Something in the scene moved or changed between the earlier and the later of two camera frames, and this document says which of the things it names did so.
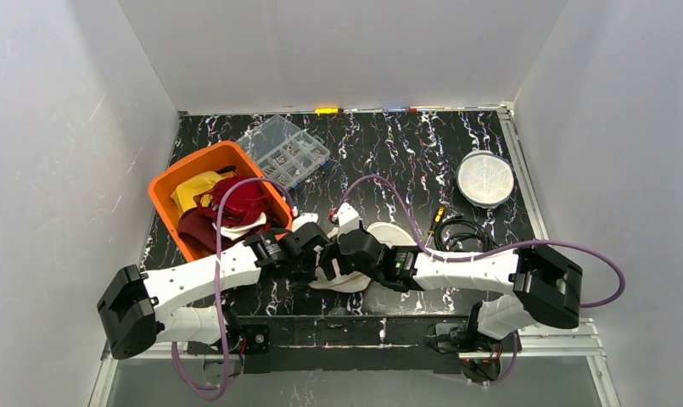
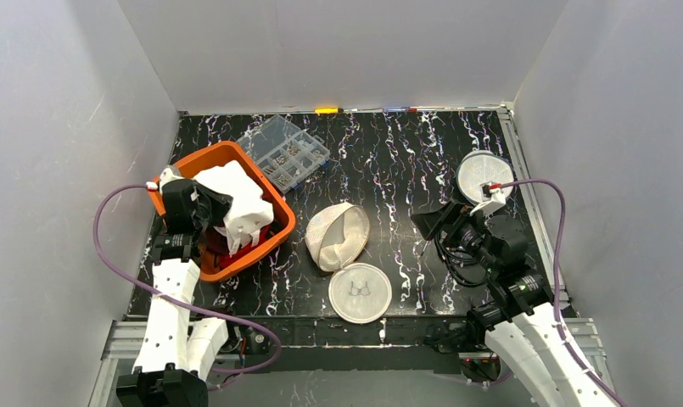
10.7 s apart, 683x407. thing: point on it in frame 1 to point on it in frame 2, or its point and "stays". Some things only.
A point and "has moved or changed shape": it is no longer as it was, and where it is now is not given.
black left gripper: x=311 y=260 to x=204 y=205
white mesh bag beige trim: x=394 y=233 has moved or changed shape
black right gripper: x=347 y=256 to x=445 y=221
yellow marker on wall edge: x=327 y=110 stays
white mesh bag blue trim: x=484 y=178 stays
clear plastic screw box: x=288 y=155 stays
